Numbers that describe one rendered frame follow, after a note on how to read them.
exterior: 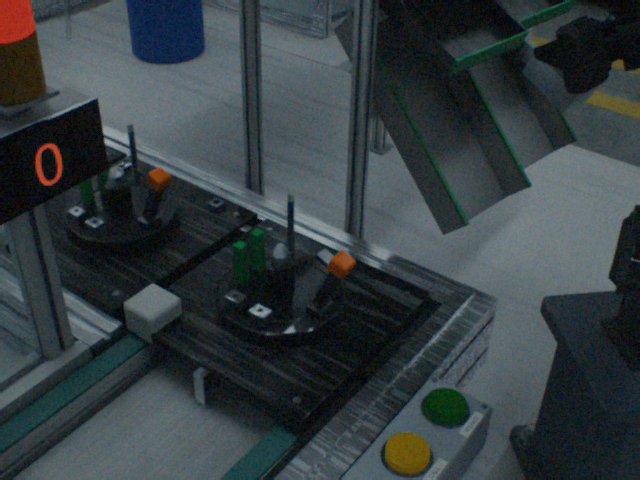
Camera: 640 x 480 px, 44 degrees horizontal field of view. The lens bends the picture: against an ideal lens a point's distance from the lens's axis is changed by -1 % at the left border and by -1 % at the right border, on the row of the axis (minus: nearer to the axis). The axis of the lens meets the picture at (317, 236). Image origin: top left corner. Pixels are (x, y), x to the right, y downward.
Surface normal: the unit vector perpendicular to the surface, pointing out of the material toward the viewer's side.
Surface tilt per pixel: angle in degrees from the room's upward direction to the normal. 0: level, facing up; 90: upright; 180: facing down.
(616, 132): 0
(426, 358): 0
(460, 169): 45
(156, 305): 0
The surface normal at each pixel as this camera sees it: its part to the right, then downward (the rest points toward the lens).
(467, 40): 0.30, -0.55
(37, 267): 0.80, 0.37
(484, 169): 0.50, -0.26
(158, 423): 0.02, -0.81
